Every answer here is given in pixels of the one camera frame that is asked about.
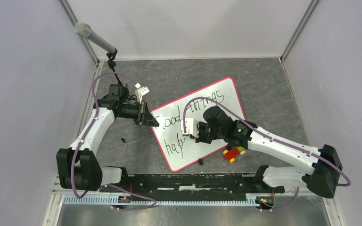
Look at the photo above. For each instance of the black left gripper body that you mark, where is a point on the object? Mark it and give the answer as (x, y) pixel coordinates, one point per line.
(135, 112)

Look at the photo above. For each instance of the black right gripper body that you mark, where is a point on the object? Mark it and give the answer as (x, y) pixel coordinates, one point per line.
(205, 133)

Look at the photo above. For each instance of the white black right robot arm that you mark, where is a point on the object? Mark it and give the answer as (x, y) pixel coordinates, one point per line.
(317, 169)

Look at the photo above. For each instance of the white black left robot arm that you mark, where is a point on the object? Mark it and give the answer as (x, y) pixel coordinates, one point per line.
(78, 167)

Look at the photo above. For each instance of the red toy brick car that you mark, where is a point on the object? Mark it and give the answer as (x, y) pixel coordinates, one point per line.
(230, 153)

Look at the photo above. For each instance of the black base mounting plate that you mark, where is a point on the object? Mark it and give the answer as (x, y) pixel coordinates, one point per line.
(196, 187)

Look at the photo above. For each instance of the grey microphone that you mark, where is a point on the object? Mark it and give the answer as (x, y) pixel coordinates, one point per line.
(84, 31)

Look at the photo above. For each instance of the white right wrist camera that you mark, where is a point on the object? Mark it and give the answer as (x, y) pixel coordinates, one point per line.
(189, 127)

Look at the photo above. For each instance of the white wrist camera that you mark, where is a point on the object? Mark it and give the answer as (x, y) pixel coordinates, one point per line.
(140, 92)
(189, 127)

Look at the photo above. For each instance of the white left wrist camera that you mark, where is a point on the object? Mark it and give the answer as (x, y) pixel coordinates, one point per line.
(140, 92)

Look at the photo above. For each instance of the aluminium frame rail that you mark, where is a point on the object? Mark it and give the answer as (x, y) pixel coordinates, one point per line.
(57, 189)

